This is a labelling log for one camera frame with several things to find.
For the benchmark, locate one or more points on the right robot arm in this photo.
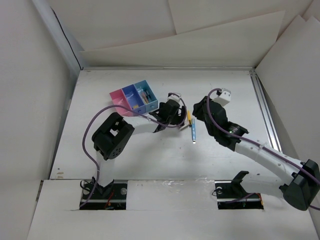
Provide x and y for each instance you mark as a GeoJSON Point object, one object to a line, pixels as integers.
{"type": "Point", "coordinates": [295, 181]}

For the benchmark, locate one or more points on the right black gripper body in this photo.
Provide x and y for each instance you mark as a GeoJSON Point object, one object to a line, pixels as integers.
{"type": "Point", "coordinates": [199, 113]}

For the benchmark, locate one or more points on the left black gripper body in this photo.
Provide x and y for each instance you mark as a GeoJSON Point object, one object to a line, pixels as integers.
{"type": "Point", "coordinates": [177, 120]}

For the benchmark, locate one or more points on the light blue container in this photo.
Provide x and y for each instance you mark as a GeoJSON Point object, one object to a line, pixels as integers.
{"type": "Point", "coordinates": [153, 104]}

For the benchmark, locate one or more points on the pink container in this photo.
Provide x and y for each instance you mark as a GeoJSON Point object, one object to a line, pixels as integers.
{"type": "Point", "coordinates": [118, 98]}

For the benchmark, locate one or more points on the yellow utility knife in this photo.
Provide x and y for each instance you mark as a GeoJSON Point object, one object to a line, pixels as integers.
{"type": "Point", "coordinates": [189, 117]}

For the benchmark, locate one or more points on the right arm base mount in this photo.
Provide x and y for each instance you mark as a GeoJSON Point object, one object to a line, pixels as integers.
{"type": "Point", "coordinates": [230, 195]}

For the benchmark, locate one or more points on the aluminium rail right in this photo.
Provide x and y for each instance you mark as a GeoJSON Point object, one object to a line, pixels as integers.
{"type": "Point", "coordinates": [266, 114]}

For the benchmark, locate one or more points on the dark blue container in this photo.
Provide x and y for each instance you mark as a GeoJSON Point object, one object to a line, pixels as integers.
{"type": "Point", "coordinates": [132, 95]}

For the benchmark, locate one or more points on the aluminium post left corner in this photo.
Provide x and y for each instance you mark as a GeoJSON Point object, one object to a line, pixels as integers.
{"type": "Point", "coordinates": [66, 43]}

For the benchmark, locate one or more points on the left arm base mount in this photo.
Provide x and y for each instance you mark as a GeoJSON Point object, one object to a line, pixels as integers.
{"type": "Point", "coordinates": [112, 197]}

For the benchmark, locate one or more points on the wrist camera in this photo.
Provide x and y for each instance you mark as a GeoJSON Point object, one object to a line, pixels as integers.
{"type": "Point", "coordinates": [174, 96]}
{"type": "Point", "coordinates": [223, 97]}

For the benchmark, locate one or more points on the light blue cutter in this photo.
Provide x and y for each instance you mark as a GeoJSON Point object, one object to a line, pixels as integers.
{"type": "Point", "coordinates": [193, 130]}

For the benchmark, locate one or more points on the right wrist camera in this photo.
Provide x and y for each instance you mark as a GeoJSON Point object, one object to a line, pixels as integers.
{"type": "Point", "coordinates": [223, 97]}

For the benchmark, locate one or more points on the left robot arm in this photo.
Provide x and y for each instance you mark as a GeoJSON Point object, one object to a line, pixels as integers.
{"type": "Point", "coordinates": [110, 139]}

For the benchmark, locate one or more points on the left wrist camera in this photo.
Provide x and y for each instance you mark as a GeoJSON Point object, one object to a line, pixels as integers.
{"type": "Point", "coordinates": [174, 96]}

